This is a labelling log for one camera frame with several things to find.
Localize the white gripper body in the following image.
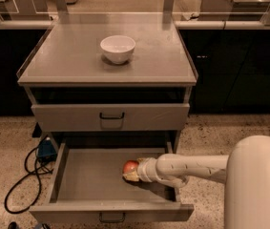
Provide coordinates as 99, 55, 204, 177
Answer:
137, 157, 157, 182

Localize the white horizontal rail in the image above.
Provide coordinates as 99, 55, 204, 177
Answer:
0, 19, 270, 31

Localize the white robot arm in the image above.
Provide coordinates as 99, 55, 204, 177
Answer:
123, 135, 270, 229

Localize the black drawer handle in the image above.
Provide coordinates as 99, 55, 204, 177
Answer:
98, 212, 126, 223
99, 112, 125, 120

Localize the steel background table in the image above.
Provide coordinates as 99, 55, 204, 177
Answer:
198, 0, 270, 21

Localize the grey drawer cabinet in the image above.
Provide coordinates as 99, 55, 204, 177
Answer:
18, 12, 197, 152

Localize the blue power box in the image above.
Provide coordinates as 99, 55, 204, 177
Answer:
36, 137, 57, 162

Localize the open grey middle drawer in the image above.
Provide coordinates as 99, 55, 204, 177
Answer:
30, 142, 194, 223

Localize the red apple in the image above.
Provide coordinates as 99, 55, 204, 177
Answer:
123, 160, 138, 174

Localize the black middle drawer handle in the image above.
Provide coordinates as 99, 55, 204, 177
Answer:
98, 212, 126, 223

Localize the black top drawer handle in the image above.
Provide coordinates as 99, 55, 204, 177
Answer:
99, 112, 125, 120

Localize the white ceramic bowl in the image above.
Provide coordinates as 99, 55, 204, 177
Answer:
100, 35, 135, 64

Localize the closed grey top drawer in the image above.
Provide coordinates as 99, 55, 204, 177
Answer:
31, 104, 190, 132

